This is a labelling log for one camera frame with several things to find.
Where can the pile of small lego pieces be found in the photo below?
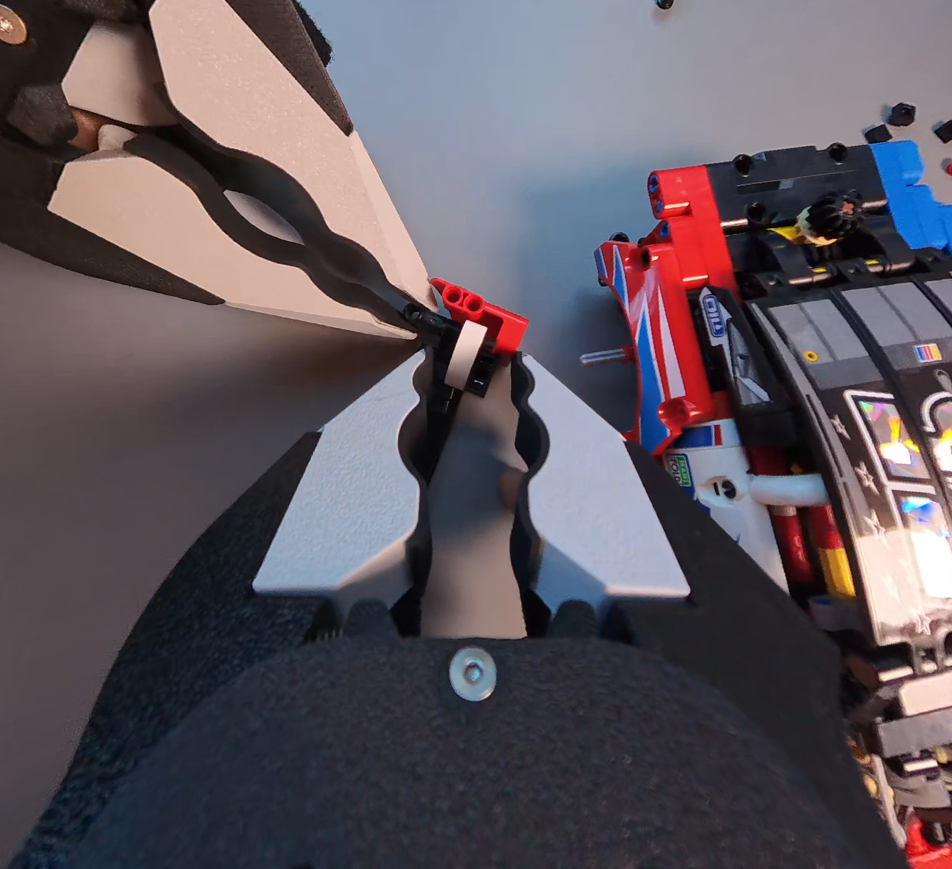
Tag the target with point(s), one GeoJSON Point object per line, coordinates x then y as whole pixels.
{"type": "Point", "coordinates": [901, 114]}

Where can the black curved lego panel assembly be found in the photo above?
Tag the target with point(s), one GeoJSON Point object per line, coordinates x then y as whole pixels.
{"type": "Point", "coordinates": [487, 322]}

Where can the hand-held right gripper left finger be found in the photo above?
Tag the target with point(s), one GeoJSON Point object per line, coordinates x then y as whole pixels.
{"type": "Point", "coordinates": [342, 504]}

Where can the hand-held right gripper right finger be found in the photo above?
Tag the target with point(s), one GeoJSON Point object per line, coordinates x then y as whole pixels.
{"type": "Point", "coordinates": [595, 512]}

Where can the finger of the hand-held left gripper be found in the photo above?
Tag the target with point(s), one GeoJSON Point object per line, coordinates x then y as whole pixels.
{"type": "Point", "coordinates": [149, 229]}
{"type": "Point", "coordinates": [245, 80]}

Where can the red white blue lego car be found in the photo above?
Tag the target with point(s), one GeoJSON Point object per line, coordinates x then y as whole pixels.
{"type": "Point", "coordinates": [669, 318]}

